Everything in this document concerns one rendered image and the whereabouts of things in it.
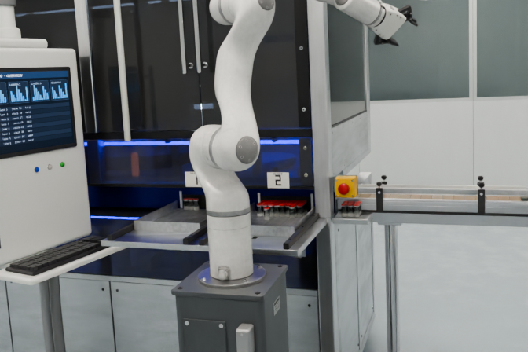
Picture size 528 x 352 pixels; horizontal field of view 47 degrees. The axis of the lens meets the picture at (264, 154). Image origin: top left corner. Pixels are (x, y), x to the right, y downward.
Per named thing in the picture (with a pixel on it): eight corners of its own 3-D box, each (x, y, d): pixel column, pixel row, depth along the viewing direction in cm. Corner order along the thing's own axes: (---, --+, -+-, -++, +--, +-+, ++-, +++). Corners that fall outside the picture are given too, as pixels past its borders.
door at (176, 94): (99, 132, 248) (86, -15, 240) (203, 130, 233) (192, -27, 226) (98, 132, 248) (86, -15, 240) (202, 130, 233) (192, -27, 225)
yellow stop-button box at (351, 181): (339, 193, 225) (338, 174, 224) (358, 193, 223) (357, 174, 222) (335, 197, 218) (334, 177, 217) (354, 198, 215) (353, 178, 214)
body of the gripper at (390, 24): (379, -5, 195) (401, 9, 202) (358, 19, 200) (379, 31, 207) (390, 9, 190) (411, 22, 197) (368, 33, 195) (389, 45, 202)
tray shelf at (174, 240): (166, 213, 251) (166, 208, 251) (331, 218, 229) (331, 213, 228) (100, 245, 206) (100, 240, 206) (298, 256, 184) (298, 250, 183)
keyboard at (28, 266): (93, 240, 236) (92, 233, 235) (119, 243, 229) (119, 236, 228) (5, 271, 201) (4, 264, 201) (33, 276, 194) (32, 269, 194)
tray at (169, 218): (177, 208, 249) (176, 200, 249) (235, 210, 241) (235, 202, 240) (133, 230, 217) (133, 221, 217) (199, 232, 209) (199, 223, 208)
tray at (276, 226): (254, 210, 238) (254, 202, 238) (318, 212, 230) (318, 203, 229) (221, 233, 206) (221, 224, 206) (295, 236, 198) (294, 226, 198)
